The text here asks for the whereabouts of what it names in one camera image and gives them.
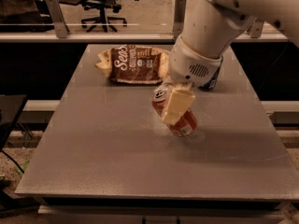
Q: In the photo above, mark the right metal railing post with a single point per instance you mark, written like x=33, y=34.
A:
x=256, y=29

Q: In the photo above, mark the glass railing panel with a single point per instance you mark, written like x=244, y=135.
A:
x=208, y=17

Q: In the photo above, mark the black office chair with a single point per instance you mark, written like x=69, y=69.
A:
x=102, y=19

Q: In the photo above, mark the brown chip bag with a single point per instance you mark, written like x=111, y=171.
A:
x=134, y=64

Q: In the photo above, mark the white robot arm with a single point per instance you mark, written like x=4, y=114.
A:
x=213, y=47

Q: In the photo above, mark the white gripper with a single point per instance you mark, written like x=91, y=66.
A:
x=191, y=64

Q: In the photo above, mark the middle metal railing post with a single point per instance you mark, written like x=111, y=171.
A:
x=179, y=17

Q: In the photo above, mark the metal railing post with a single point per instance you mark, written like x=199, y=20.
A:
x=179, y=17
x=256, y=29
x=57, y=17

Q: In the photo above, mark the left metal railing post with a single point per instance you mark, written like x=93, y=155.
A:
x=57, y=17

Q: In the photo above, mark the red coke can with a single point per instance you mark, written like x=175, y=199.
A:
x=183, y=126

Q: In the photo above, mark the blue soda can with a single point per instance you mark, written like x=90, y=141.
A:
x=210, y=85

